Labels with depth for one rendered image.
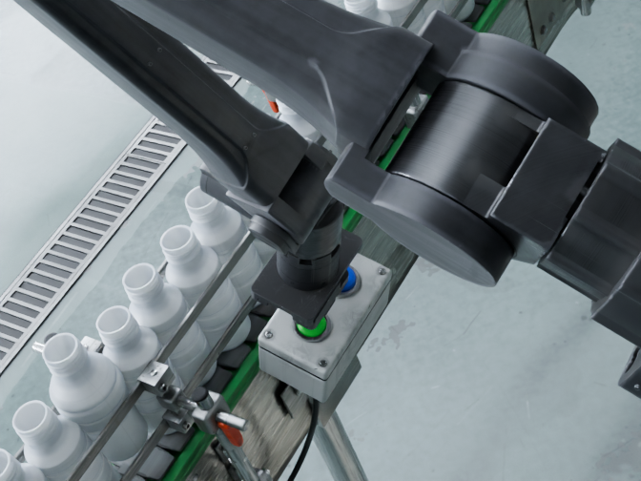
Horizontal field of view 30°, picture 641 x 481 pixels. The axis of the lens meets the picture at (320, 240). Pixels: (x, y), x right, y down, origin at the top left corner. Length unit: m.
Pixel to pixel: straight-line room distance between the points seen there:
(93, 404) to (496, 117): 0.70
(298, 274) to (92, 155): 2.35
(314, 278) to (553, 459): 1.35
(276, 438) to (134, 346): 0.27
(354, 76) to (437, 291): 2.09
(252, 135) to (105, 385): 0.38
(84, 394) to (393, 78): 0.67
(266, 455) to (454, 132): 0.89
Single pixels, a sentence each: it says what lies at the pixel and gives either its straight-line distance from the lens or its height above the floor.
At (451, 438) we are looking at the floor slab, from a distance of 2.42.
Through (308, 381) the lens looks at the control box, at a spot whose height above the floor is 1.07.
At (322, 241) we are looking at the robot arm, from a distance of 1.02.
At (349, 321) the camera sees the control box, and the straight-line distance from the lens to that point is 1.20.
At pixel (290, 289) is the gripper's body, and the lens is 1.09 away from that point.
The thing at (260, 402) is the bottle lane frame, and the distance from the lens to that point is 1.37.
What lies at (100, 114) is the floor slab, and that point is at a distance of 3.51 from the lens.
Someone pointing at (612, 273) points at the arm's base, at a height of 1.57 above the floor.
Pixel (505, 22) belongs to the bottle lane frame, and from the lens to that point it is 1.71.
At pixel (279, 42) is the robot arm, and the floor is 1.66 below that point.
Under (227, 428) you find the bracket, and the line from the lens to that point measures 1.20.
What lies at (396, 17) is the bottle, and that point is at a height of 1.11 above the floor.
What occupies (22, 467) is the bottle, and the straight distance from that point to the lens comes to 1.19.
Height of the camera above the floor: 2.00
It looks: 45 degrees down
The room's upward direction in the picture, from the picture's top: 22 degrees counter-clockwise
